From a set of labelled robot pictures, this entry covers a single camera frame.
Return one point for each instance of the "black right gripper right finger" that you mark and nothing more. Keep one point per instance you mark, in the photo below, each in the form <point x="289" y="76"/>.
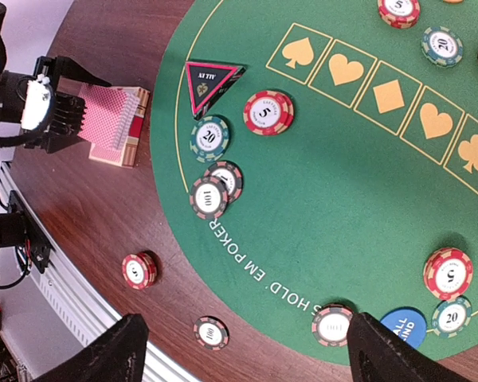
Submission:
<point x="377" y="354"/>

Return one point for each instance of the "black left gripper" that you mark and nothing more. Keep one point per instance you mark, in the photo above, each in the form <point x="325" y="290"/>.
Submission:
<point x="57" y="127"/>

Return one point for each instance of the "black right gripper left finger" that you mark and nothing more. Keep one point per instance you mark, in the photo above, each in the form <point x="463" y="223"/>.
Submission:
<point x="116" y="355"/>

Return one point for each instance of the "blue small blind button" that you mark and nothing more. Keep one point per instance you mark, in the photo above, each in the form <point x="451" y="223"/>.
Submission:
<point x="408" y="324"/>

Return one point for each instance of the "red backed card deck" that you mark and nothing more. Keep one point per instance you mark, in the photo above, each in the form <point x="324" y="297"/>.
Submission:
<point x="108" y="115"/>

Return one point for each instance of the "black chip bottom mat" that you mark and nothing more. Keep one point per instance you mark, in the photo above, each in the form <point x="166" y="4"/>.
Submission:
<point x="330" y="325"/>

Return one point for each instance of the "green chip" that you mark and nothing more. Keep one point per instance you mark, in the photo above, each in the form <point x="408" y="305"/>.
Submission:
<point x="442" y="47"/>
<point x="209" y="139"/>
<point x="451" y="317"/>

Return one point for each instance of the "red five chip stack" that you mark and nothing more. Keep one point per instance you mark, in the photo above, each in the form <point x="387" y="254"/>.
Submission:
<point x="139" y="270"/>

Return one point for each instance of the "black hundred chip stack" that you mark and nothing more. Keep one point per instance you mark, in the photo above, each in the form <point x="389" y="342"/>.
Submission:
<point x="211" y="333"/>

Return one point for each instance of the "black chips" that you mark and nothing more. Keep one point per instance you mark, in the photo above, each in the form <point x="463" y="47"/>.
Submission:
<point x="221" y="185"/>

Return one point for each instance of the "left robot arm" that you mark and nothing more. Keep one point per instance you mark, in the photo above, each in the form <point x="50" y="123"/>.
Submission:
<point x="49" y="119"/>

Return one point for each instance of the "gold playing card box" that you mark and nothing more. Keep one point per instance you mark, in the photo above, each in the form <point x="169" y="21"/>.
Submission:
<point x="127" y="156"/>

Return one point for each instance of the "black red triangle button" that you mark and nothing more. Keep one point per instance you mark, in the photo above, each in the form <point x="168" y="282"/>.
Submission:
<point x="208" y="81"/>

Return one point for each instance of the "green round poker mat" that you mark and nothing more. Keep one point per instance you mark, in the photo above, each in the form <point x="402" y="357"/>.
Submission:
<point x="378" y="170"/>

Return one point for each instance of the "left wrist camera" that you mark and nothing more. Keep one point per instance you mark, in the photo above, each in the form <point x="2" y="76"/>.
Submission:
<point x="39" y="104"/>

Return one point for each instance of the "aluminium front rail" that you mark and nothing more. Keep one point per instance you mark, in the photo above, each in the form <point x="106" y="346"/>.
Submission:
<point x="49" y="317"/>

